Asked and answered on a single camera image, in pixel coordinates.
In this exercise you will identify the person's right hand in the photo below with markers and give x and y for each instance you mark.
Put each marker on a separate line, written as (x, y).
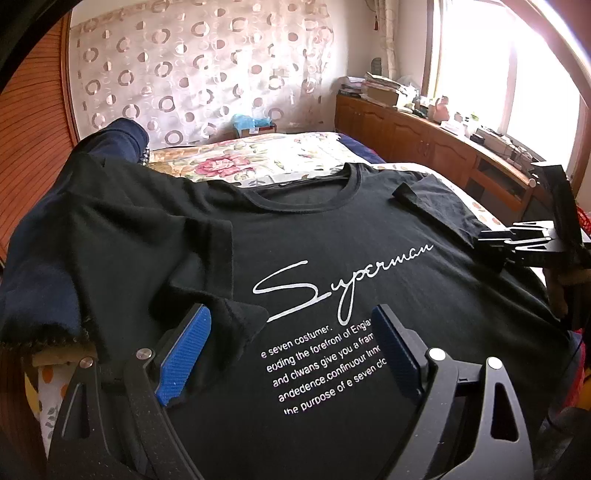
(557, 295)

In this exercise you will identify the stack of papers and books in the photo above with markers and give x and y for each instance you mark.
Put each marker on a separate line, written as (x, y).
(378, 87)

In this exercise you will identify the bright window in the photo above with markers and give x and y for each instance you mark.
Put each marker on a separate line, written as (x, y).
(485, 60)

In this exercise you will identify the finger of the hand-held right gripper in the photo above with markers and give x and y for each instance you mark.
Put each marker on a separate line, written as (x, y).
(512, 233)
(521, 256)

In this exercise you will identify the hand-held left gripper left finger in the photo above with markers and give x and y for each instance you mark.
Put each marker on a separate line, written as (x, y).
(182, 350)

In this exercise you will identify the rose print blanket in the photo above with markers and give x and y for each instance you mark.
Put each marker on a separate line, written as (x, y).
(221, 161)

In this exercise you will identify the black printed T-shirt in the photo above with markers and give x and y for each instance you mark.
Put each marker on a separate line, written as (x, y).
(323, 221)

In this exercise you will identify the beige window curtain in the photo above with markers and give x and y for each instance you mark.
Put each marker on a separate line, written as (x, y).
(385, 37)

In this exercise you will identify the blue tissue box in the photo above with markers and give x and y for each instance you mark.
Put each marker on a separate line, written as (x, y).
(251, 123)

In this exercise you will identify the white plastic bottle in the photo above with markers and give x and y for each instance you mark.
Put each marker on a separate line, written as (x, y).
(472, 123)

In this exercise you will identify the circle pattern curtain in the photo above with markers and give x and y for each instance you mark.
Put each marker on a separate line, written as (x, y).
(184, 69)

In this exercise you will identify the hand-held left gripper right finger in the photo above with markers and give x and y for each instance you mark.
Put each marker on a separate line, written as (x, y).
(392, 346)

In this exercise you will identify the wooden slatted wardrobe door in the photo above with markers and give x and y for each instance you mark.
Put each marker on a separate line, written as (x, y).
(37, 138)

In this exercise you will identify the grey desktop device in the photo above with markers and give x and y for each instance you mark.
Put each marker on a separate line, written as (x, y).
(501, 143)

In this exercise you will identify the long wooden cabinet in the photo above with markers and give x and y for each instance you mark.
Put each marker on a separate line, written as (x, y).
(406, 134)

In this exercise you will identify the navy blue garment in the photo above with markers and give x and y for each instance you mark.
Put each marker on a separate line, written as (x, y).
(41, 295)

